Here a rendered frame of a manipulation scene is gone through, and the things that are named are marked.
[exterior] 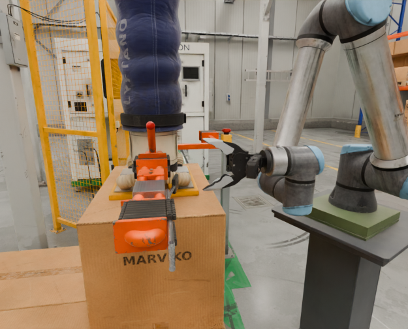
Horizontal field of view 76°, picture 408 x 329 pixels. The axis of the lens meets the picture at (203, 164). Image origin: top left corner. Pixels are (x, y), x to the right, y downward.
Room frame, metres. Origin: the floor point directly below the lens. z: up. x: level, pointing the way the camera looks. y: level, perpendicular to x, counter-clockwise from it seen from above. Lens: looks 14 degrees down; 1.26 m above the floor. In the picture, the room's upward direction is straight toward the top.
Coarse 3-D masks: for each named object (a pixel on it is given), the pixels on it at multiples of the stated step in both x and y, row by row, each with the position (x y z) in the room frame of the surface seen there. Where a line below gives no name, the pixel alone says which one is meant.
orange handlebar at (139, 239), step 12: (180, 144) 1.02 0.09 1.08; (192, 144) 1.02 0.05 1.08; (204, 144) 1.03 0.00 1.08; (144, 168) 0.66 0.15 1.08; (156, 168) 0.67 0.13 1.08; (144, 180) 0.56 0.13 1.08; (156, 228) 0.34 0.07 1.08; (132, 240) 0.32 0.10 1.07; (144, 240) 0.32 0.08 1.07; (156, 240) 0.32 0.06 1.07
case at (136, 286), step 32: (96, 224) 0.63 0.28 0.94; (192, 224) 0.67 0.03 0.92; (224, 224) 0.68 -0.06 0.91; (96, 256) 0.63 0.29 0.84; (128, 256) 0.64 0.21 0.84; (160, 256) 0.66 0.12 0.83; (192, 256) 0.67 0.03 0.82; (224, 256) 0.68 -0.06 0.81; (96, 288) 0.63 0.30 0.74; (128, 288) 0.64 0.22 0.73; (160, 288) 0.66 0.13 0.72; (192, 288) 0.67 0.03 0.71; (224, 288) 0.69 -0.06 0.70; (96, 320) 0.63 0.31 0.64; (128, 320) 0.64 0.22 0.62; (160, 320) 0.65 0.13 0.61; (192, 320) 0.67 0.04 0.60
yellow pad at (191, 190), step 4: (180, 164) 1.05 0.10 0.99; (188, 168) 1.10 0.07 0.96; (192, 176) 0.98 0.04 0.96; (192, 180) 0.93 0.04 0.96; (168, 184) 0.89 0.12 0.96; (192, 184) 0.87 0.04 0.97; (168, 188) 0.85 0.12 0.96; (180, 188) 0.84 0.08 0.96; (184, 188) 0.84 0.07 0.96; (188, 188) 0.84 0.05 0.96; (192, 188) 0.85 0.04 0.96; (196, 188) 0.85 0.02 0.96; (176, 192) 0.81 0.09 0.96; (180, 192) 0.82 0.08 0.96; (184, 192) 0.82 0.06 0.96; (188, 192) 0.82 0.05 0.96; (192, 192) 0.82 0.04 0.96; (196, 192) 0.82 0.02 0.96; (172, 196) 0.81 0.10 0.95; (176, 196) 0.81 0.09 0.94
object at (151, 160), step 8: (136, 160) 0.67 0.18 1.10; (144, 160) 0.68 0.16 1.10; (152, 160) 0.68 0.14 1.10; (160, 160) 0.68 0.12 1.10; (168, 160) 0.70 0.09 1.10; (136, 168) 0.67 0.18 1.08; (152, 168) 0.68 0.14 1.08; (168, 168) 0.72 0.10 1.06; (136, 176) 0.68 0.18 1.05; (152, 176) 0.68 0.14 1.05; (168, 176) 0.70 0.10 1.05
